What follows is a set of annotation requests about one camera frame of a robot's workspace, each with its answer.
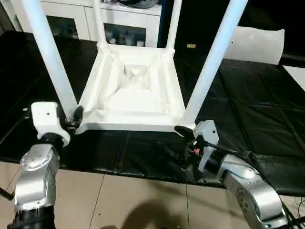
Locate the white plastic table top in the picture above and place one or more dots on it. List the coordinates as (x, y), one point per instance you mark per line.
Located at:
(133, 100)

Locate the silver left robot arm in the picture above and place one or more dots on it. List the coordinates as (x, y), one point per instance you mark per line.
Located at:
(38, 171)

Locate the black work mat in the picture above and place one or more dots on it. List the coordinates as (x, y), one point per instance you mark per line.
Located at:
(250, 95)

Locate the dark brown rounded object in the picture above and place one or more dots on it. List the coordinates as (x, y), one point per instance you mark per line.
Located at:
(114, 227)

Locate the black metal rod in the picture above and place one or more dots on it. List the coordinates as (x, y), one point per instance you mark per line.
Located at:
(6, 194)

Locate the white cabinet with glass doors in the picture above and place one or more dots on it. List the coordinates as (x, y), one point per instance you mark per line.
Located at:
(83, 14)

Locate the black cabinet with gold label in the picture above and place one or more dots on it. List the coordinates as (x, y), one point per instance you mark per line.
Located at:
(190, 23)

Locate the grey curtain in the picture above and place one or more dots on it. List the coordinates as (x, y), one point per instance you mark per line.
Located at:
(4, 19)

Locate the grey rounded container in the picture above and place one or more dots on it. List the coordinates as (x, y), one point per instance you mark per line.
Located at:
(140, 3)

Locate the white flat board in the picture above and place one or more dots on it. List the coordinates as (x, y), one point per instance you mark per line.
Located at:
(297, 74)

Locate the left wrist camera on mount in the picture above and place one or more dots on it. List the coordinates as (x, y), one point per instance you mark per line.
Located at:
(45, 114)

